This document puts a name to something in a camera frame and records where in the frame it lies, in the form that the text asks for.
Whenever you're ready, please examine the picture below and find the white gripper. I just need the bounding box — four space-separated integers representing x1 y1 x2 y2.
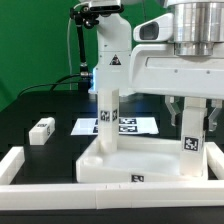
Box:
129 43 224 132

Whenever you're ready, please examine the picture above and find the white desk tabletop tray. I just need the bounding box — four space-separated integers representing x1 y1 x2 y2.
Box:
76 136 208 183

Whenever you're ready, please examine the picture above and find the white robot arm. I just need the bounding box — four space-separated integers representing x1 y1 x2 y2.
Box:
79 0 224 131

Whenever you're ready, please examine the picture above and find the fiducial marker base sheet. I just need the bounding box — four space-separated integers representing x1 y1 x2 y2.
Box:
71 117 159 135

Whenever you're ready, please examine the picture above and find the white U-shaped obstacle fence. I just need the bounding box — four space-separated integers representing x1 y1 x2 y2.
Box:
0 146 224 211

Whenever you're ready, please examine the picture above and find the black camera on mount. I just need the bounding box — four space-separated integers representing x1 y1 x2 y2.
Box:
88 0 123 14

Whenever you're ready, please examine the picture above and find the black cable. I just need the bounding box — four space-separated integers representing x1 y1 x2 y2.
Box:
16 73 84 98

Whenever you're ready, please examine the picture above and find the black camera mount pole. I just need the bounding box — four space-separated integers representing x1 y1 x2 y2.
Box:
70 6 99 90

